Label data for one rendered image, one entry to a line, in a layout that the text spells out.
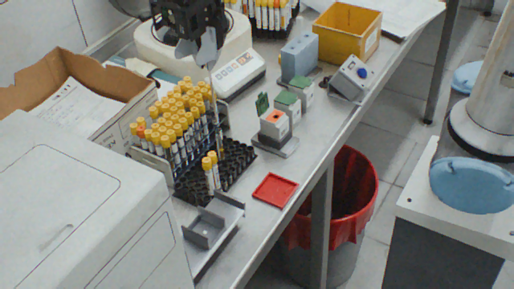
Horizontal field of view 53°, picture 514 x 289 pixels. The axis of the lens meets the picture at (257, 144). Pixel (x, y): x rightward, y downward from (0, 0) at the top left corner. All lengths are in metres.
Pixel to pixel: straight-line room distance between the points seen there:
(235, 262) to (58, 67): 0.62
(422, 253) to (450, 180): 0.34
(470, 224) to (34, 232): 0.67
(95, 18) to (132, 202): 0.84
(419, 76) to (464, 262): 1.88
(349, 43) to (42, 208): 0.84
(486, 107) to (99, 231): 0.49
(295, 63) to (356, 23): 0.26
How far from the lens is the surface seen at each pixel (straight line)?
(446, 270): 1.08
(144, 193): 0.63
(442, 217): 0.95
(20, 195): 0.68
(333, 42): 1.29
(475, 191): 0.76
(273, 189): 1.00
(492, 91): 0.69
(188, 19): 0.76
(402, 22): 1.49
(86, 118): 1.15
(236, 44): 1.24
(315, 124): 1.14
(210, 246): 0.87
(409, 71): 2.86
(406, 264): 1.11
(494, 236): 0.94
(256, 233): 0.94
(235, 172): 1.01
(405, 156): 2.36
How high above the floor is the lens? 1.63
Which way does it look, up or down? 43 degrees down
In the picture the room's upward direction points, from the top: 4 degrees counter-clockwise
